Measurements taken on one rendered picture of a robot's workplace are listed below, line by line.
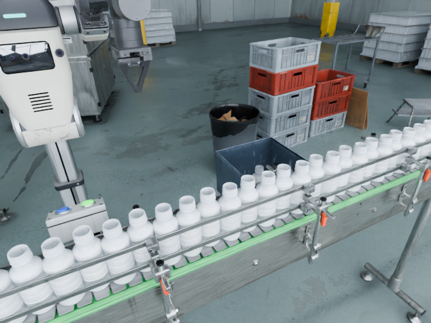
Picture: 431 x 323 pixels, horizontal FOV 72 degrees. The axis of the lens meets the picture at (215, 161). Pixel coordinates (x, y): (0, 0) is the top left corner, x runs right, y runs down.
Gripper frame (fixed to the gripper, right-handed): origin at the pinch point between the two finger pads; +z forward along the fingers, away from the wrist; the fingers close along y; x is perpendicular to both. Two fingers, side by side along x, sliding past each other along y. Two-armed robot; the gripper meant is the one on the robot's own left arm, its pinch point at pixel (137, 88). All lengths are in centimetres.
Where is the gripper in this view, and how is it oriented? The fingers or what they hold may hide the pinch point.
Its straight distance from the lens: 72.0
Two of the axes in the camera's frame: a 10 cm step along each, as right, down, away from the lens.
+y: -4.4, -4.2, 7.9
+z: 0.4, 8.7, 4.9
